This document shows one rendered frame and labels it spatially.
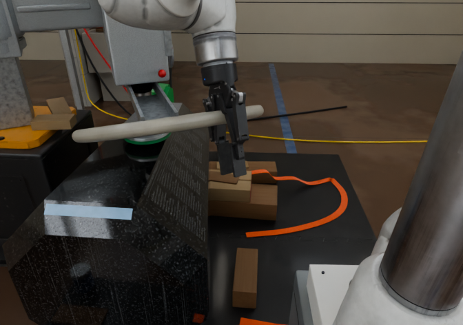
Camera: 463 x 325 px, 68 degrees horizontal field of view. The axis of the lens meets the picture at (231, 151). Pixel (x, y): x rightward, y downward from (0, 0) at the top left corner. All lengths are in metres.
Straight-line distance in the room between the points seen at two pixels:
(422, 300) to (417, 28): 6.56
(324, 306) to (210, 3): 0.68
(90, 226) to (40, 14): 1.16
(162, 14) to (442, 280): 0.53
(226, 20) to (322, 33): 5.78
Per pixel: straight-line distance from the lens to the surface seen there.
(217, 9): 0.71
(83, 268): 1.42
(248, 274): 1.91
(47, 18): 2.05
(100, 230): 1.28
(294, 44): 6.43
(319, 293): 0.89
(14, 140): 2.03
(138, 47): 1.44
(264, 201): 2.36
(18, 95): 2.13
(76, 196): 1.36
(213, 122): 0.71
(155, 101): 1.41
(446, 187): 0.42
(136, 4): 0.59
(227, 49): 0.71
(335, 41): 6.55
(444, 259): 0.47
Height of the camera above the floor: 1.55
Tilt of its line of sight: 28 degrees down
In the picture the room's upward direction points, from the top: straight up
